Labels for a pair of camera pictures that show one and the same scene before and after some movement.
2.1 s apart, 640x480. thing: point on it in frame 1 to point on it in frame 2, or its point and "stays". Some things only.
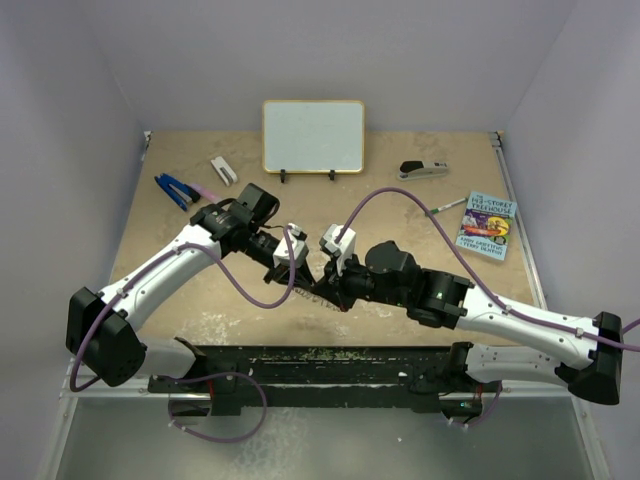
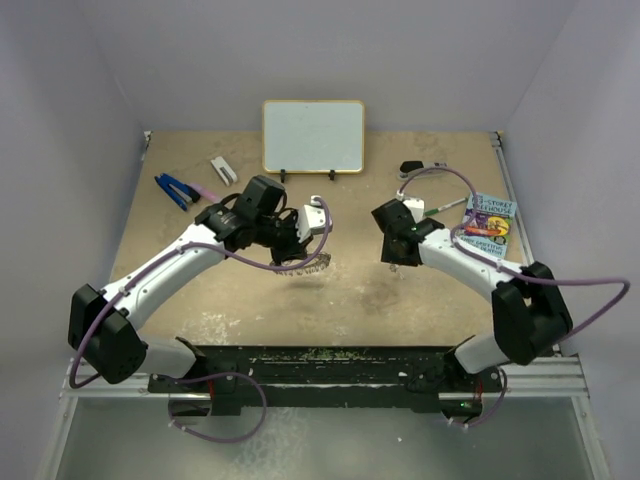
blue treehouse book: (486, 225) stays
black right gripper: (334, 287) to (389, 256)
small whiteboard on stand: (313, 137) stays
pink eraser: (207, 193) stays
